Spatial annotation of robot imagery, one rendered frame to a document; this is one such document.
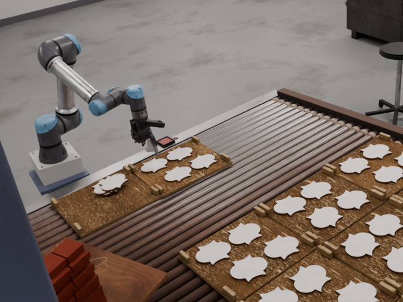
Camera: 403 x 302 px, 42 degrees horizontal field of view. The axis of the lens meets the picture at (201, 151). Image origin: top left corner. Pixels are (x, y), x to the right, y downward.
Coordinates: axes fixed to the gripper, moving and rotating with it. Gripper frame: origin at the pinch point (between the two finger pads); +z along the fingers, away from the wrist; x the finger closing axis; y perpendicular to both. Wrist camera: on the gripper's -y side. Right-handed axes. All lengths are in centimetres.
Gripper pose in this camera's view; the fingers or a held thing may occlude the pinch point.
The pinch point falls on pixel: (151, 151)
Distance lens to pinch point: 264.4
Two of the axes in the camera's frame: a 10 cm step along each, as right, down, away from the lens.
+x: 5.7, 3.4, -7.5
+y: -8.1, 3.8, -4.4
